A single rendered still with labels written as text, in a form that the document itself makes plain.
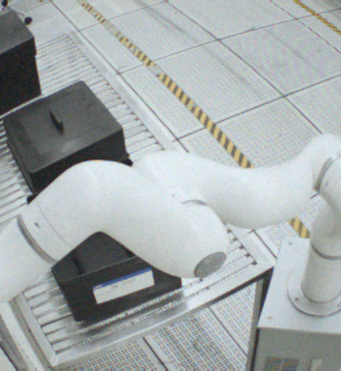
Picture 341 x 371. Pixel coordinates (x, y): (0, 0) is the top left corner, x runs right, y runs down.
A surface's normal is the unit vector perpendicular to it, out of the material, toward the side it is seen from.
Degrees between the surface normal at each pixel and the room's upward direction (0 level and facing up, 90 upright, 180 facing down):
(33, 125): 0
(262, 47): 0
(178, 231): 46
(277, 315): 0
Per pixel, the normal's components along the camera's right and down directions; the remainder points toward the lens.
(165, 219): 0.13, 0.00
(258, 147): -0.07, -0.69
